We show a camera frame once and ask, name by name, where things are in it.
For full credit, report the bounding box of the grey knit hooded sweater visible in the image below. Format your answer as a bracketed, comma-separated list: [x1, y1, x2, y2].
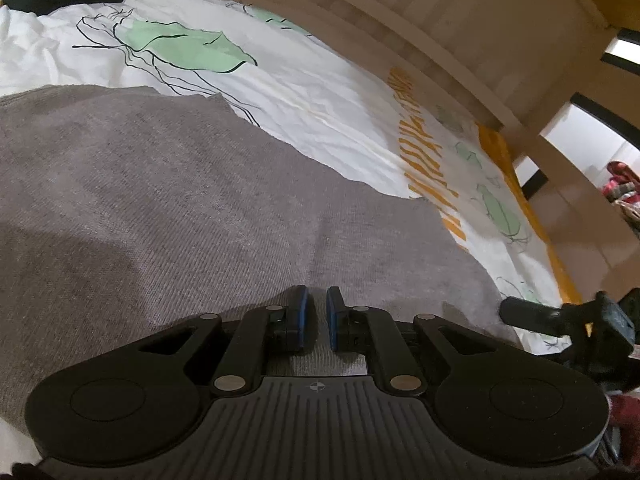
[1, 86, 518, 427]

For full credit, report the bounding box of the colourful clothes pile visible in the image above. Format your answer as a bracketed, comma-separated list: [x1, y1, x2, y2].
[601, 160, 640, 236]

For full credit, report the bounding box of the white leaf-print bed sheet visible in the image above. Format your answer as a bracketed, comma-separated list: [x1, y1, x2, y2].
[0, 0, 586, 466]

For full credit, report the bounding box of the cream wooden bed frame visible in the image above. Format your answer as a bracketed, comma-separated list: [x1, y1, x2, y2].
[266, 0, 639, 296]

